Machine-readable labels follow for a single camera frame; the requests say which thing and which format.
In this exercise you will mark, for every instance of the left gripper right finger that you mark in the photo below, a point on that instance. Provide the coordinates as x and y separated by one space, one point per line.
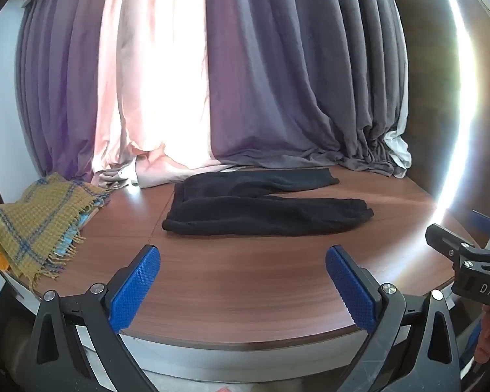
410 344

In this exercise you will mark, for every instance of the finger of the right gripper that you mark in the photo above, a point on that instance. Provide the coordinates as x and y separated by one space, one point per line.
481 222
447 243

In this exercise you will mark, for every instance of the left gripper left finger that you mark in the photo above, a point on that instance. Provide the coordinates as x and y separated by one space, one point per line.
56 358

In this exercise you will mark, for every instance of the black pants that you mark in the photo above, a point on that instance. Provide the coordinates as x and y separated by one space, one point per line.
249 203

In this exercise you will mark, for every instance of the person's right hand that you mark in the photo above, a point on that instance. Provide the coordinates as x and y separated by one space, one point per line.
482 350

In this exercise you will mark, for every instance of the white cloth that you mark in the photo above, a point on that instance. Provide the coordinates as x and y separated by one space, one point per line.
397 146

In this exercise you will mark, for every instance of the light blue cloth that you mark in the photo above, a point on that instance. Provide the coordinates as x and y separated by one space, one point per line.
73 233

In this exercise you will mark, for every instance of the yellow plaid scarf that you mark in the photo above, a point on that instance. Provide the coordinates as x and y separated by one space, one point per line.
31 227

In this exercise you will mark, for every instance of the purple grey curtain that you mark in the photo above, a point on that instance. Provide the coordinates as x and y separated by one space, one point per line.
293 83

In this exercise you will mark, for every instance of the pink sheer curtain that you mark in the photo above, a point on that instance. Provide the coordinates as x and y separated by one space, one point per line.
153 118

